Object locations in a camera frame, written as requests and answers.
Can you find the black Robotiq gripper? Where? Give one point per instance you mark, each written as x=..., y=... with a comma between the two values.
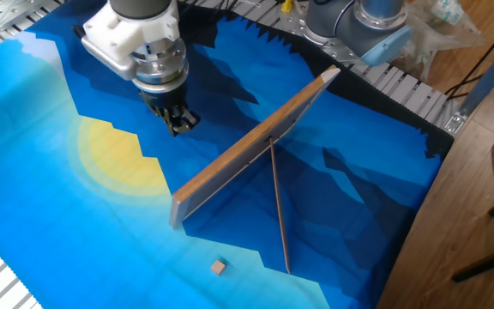
x=165, y=98

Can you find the wooden picture frame with stand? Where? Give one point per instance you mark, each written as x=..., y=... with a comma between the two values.
x=247, y=148

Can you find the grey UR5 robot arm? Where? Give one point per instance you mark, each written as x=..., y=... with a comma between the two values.
x=345, y=26

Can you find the blue mountain print cloth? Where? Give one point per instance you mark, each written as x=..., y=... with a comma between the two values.
x=80, y=223

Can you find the small wooden cube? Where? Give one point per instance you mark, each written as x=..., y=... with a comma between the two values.
x=218, y=267

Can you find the yellow plastic piece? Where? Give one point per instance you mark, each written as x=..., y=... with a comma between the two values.
x=287, y=5

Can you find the silver metal plate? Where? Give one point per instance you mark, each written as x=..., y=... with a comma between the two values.
x=2, y=13

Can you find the clear plastic bag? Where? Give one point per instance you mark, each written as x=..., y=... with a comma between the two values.
x=437, y=34

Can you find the grey aluminium profile bar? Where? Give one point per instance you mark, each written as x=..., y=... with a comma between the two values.
x=487, y=81

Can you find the black stand legs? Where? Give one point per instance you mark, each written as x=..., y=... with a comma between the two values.
x=487, y=262

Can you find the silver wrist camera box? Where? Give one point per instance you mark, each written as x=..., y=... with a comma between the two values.
x=110, y=62

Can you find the white printed wrist mount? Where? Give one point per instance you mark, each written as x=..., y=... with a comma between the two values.
x=131, y=36

